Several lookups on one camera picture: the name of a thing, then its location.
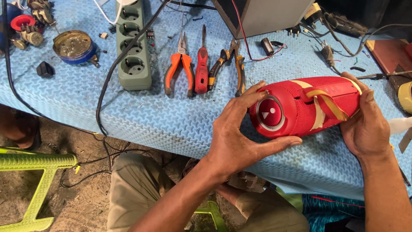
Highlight person's right hand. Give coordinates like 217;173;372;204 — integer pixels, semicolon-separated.
340;72;392;158

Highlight person's left hand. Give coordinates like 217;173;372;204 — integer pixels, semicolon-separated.
206;81;303;181

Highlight red cylindrical bluetooth speaker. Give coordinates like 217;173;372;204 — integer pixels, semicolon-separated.
249;76;362;140

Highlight yellow tape roll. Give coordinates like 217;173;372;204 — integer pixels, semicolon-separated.
397;81;412;114

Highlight soldering iron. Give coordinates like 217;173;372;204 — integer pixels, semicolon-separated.
356;70;412;80

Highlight blue textured foam mat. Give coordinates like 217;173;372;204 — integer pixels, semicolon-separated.
0;0;412;202

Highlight brown wooden board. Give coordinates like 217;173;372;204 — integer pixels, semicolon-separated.
365;39;412;75

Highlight black cylindrical capacitor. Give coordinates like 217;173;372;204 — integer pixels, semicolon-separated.
260;38;275;55

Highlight black power adapter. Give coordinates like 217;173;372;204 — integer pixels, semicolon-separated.
325;12;369;37

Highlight white yellow plug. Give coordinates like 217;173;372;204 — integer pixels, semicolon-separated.
303;3;324;26

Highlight grey metal box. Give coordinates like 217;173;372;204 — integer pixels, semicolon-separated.
211;0;316;39

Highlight green power strip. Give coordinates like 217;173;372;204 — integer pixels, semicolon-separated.
115;0;152;91

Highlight blue round tin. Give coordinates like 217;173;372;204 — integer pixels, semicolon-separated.
52;30;101;68

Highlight green plastic stool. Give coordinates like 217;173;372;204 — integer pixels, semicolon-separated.
0;147;79;232

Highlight pile of metal electronic parts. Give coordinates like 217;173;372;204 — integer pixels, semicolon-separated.
11;0;57;50

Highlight black yellow handled pliers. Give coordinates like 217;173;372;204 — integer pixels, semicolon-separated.
207;38;246;97

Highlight red handled screwdriver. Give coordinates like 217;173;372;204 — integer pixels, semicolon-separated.
195;24;209;95

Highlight black plug with cable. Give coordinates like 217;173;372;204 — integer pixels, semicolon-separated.
320;40;342;75

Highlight orange handled needle-nose pliers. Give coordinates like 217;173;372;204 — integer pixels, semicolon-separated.
163;31;195;98

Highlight red wire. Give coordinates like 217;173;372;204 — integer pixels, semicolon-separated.
231;0;288;62

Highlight black power cable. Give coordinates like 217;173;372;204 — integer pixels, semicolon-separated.
95;0;171;136

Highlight white cable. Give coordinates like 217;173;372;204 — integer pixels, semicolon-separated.
93;0;124;25

